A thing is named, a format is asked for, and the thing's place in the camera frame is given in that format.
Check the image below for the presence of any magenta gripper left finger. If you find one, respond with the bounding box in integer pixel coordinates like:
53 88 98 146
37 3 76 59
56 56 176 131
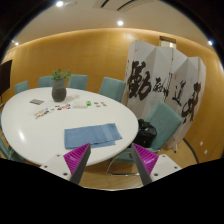
64 143 91 184

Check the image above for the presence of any blue folded towel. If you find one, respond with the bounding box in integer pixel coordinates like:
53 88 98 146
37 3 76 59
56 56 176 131
64 123 122 149

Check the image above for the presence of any teal chair back middle-left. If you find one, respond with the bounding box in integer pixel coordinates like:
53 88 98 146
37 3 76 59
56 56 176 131
38 76 52 88

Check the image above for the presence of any teal chair far left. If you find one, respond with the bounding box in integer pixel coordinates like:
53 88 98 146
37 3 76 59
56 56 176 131
15 81 28 94

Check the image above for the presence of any white calligraphy folding screen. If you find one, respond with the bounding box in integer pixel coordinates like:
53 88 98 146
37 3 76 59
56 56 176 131
124 40 206 148

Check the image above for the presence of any black bag on chair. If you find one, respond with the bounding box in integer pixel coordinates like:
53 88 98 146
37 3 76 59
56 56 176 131
134 119 157 148

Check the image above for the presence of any row of colourful small items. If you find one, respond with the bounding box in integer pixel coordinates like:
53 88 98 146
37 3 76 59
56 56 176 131
34 101 108 119

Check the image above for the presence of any teal chair behind plant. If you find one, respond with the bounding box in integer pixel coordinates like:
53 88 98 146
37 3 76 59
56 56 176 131
67 74 88 90

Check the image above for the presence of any white oval table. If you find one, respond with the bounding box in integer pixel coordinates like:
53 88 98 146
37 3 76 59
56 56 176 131
1 87 138 165

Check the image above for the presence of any potted plant in grey vase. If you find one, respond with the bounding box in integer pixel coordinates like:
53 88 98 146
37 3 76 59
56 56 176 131
52 69 71 102

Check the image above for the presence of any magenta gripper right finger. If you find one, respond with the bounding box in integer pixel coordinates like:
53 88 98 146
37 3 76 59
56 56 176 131
131 143 159 185

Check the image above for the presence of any black wall monitor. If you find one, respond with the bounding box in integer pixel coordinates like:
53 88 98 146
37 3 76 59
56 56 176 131
0 60 12 96

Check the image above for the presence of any grey card on table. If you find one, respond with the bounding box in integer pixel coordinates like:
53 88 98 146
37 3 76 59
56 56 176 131
30 99 44 105

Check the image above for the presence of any teal chair near screen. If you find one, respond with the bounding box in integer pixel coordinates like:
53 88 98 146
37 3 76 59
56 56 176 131
106 100 184 177

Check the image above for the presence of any teal chair behind table right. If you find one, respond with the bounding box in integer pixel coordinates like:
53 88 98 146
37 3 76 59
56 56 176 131
99 77 126 102

